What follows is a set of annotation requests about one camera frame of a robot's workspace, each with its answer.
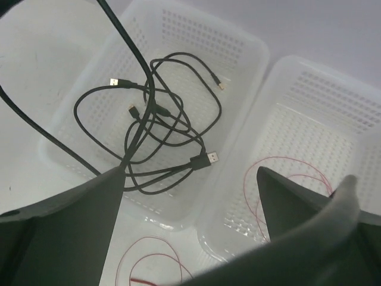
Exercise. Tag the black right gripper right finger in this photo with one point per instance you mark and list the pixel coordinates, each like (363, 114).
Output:
(314, 239)

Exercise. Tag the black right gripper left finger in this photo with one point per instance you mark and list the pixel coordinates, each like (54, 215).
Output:
(64, 239)

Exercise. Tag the white perforated middle basket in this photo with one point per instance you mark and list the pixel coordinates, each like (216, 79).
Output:
(309, 123)

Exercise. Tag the white perforated basket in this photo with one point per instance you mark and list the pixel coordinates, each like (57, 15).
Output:
(309, 123)
(206, 73)

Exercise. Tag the white perforated left basket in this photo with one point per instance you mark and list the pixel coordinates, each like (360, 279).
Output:
(206, 73)

